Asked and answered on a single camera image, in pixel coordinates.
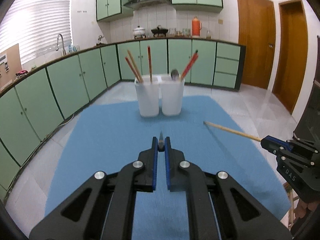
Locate white double utensil holder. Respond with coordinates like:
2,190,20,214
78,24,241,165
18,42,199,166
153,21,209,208
134,74,184,118

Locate white window blind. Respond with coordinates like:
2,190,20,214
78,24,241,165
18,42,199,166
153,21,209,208
1,0,72,64

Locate blue table mat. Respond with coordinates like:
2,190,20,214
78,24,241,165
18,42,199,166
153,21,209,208
30,96,291,239

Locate plain bamboo chopstick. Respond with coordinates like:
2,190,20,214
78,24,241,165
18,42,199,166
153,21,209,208
203,121,261,142

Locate white cooking pot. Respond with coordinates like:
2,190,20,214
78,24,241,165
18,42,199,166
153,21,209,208
133,26,146,39

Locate black spoon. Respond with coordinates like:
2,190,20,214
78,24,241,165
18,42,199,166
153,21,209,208
170,69,180,81

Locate pink cloth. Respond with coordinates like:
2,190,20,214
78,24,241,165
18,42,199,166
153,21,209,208
15,70,28,77

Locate black range hood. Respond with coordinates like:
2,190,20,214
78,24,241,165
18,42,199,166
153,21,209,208
124,0,171,10

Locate cardboard box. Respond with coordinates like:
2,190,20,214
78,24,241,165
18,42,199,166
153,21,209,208
0,44,22,90

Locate green lower kitchen cabinets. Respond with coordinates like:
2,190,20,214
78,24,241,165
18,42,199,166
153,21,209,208
1,38,246,199

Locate black wok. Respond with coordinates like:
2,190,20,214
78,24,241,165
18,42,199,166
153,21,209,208
151,25,169,37

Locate wooden door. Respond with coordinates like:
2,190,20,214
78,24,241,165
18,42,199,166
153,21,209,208
272,0,308,113
237,0,276,89

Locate red-end wooden chopstick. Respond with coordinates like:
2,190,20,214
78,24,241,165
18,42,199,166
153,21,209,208
182,49,200,78

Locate red-tipped wooden chopstick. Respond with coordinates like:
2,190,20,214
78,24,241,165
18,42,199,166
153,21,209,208
125,57,142,83

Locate red patterned chopstick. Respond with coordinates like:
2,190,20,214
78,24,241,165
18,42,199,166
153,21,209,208
180,52,199,81

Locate pink-tipped wooden chopstick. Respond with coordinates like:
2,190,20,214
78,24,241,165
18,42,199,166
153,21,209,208
127,50,144,83

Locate glass jar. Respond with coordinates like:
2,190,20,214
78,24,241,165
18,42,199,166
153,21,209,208
206,30,212,40

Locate chrome kitchen faucet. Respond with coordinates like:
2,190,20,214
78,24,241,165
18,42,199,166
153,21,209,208
55,34,66,56

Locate orange thermos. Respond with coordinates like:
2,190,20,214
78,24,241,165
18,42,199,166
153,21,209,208
191,16,202,37

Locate small kettle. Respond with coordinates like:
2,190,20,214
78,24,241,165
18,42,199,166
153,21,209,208
96,35,106,46

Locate person right hand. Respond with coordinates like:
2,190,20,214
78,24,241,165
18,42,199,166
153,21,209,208
294,199,318,219

